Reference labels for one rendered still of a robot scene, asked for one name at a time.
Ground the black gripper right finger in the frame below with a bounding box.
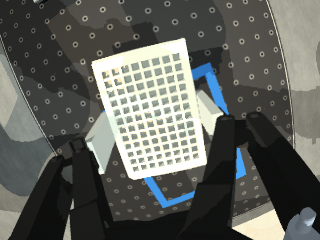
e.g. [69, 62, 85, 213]
[177, 90, 320, 240]

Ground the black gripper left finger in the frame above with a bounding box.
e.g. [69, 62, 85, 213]
[8, 112, 115, 240]

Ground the blue tape outline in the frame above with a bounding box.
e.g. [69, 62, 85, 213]
[143, 62, 246, 208]

